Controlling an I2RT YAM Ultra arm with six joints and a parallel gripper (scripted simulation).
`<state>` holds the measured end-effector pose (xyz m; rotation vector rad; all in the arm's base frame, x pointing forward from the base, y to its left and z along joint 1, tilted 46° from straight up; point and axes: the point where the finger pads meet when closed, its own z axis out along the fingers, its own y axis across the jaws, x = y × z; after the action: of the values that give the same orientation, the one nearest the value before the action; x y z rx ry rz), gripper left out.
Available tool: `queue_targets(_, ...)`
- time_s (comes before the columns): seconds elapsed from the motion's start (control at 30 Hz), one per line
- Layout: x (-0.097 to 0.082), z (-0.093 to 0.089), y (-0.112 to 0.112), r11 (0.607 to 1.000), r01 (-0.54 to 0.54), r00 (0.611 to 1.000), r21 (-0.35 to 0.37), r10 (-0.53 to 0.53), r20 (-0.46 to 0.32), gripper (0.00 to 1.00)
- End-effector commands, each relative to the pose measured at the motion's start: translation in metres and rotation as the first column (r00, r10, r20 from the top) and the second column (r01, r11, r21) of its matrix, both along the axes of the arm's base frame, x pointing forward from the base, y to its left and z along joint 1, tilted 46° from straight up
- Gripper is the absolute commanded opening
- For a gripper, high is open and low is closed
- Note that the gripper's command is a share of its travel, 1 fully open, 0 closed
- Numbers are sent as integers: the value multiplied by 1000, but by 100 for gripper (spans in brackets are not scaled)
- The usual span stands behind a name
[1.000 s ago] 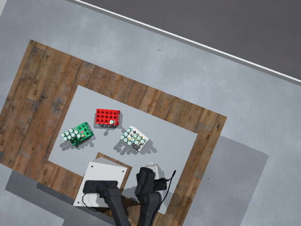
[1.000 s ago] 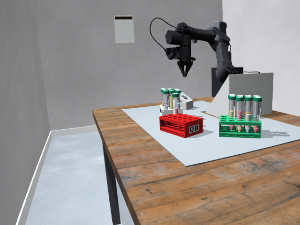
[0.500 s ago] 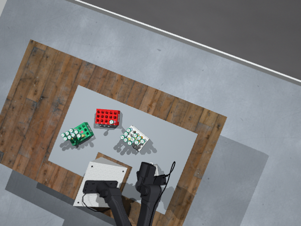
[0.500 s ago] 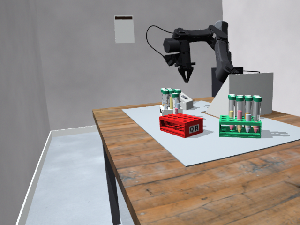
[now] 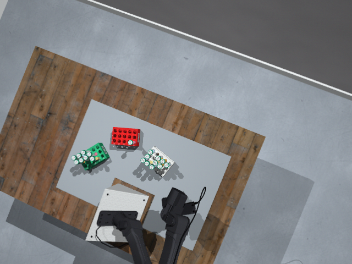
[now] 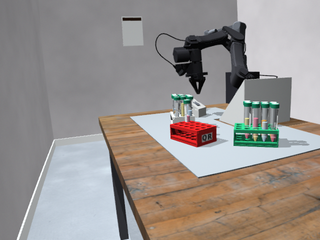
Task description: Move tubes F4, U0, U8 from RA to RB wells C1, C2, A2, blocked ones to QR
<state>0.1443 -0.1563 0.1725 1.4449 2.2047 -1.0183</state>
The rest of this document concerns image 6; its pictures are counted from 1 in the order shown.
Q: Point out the green test tube rack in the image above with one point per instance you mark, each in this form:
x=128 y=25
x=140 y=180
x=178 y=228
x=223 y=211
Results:
x=241 y=140

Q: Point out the white tube rack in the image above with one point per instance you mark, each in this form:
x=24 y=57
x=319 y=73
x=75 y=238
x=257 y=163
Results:
x=179 y=119

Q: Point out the red test tube rack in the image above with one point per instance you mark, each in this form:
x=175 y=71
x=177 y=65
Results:
x=193 y=133

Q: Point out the conical tube with yellow liquid and green cap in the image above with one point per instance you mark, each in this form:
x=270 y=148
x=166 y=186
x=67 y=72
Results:
x=182 y=108

